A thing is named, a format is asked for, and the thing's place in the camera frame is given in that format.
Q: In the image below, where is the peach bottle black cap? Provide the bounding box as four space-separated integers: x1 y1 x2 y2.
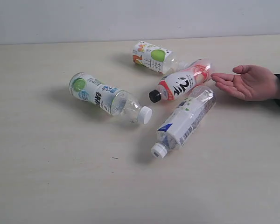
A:
148 59 214 103

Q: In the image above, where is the clear bottle white blue label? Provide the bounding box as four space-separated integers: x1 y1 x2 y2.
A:
151 85 216 158

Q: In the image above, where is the person's open hand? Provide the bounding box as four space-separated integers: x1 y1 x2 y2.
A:
211 65 280 101

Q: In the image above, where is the tea bottle green apple label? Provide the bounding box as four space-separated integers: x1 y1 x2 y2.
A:
132 41 191 75

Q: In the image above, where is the clear bottle green lime label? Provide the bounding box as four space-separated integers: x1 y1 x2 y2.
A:
69 72 153 124

